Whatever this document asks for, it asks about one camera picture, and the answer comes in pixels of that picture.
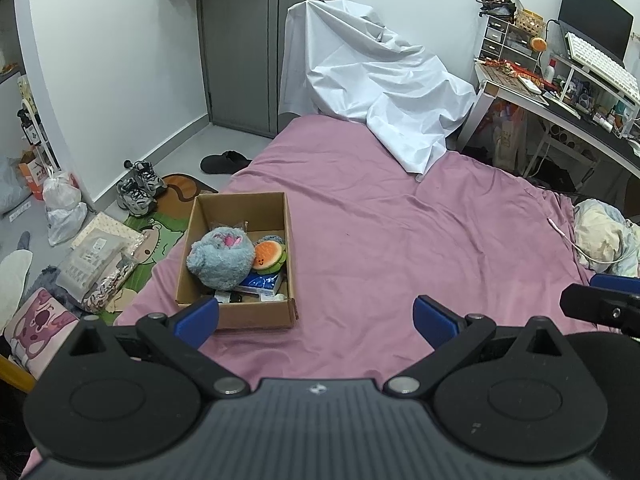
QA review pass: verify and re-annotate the grey plastic package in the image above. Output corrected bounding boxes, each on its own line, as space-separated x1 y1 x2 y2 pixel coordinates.
55 237 132 307

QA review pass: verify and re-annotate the grey sneaker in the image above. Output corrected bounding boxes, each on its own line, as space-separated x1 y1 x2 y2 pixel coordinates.
116 177 154 217
131 160 168 197

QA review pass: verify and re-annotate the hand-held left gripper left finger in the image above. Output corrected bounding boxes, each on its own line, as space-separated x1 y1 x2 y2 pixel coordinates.
67 296 251 400

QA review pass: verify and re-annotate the white fluffy slipper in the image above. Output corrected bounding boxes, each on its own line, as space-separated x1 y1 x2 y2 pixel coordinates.
0 247 34 331

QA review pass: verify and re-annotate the white keyboard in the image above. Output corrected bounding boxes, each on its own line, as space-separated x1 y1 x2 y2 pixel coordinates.
565 32 640 103

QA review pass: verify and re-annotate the paper shopping bag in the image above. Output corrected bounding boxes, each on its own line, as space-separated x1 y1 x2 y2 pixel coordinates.
492 102 529 171

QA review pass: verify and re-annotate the wicker basket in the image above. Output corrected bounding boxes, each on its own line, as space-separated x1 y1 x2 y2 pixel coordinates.
515 9 544 36

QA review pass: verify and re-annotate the black slipper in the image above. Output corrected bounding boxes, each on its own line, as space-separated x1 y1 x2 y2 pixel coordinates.
200 150 253 175

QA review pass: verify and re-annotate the blue tissue pack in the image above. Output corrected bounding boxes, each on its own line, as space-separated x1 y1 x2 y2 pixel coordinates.
237 272 286 295

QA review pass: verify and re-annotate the white plastic bag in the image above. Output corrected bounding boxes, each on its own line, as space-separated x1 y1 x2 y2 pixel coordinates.
42 170 82 211
47 202 89 247

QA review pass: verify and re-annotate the pink bed sheet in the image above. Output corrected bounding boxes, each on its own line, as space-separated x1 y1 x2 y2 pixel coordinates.
22 114 598 478

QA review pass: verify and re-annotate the grey drawer organizer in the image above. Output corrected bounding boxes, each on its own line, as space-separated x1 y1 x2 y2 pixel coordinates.
480 12 541 73

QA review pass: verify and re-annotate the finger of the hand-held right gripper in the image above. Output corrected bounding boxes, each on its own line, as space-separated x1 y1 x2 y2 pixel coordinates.
589 273 640 295
559 283 640 339

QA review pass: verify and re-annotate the white monitor stand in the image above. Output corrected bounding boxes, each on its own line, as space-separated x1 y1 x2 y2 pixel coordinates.
540 55 640 138

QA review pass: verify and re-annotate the pink cartoon pillow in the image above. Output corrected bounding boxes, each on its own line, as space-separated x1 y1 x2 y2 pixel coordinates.
2 287 81 378

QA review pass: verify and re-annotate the beige patterned package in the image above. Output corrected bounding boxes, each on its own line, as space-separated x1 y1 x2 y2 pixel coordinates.
70 211 144 261

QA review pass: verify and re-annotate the white cloth cover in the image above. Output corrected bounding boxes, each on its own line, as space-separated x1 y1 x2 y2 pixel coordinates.
278 0 478 183

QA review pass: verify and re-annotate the grey door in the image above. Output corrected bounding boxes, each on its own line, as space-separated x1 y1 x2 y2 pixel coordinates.
195 0 338 139

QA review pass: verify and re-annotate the white charging cable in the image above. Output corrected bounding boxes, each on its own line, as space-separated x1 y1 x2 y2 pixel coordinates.
547 216 631 265

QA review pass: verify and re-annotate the burger plush toy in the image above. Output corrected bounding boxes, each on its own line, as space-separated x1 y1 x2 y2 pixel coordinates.
252 239 287 275

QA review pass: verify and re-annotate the grey plush toy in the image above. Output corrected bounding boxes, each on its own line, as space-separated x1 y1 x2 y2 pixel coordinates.
186 226 256 291

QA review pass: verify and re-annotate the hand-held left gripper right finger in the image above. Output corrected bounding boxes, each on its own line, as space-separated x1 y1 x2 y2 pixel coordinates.
384 295 576 398

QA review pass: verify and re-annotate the green cartoon floor mat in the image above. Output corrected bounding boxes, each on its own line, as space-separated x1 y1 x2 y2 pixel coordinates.
97 172 221 326

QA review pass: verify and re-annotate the orange and white carton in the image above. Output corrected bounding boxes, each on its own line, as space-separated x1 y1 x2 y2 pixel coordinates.
19 150 52 201

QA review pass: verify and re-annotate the cardboard box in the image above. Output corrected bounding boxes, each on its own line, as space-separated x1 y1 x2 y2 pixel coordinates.
175 191 299 331

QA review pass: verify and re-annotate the black monitor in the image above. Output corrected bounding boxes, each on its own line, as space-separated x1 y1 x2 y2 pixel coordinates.
557 0 636 68

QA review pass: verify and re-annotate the white desk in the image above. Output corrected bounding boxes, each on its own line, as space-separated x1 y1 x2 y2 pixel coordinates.
457 62 640 181

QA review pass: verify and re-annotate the cream crumpled blanket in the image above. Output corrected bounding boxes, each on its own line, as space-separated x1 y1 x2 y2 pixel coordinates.
572 198 640 277

